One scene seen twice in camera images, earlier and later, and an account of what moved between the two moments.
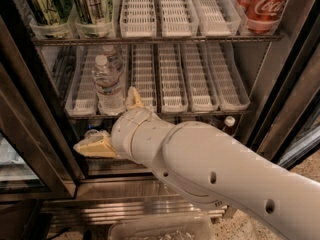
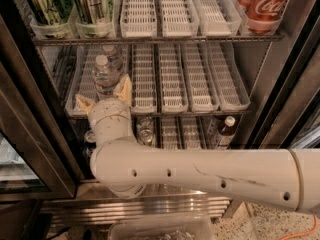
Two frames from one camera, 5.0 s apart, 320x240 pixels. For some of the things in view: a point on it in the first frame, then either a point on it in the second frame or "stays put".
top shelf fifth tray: [218, 8] stays put
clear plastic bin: [163, 227] stays put
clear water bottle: [108, 82] stays put
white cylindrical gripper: [122, 133] to [108, 110]
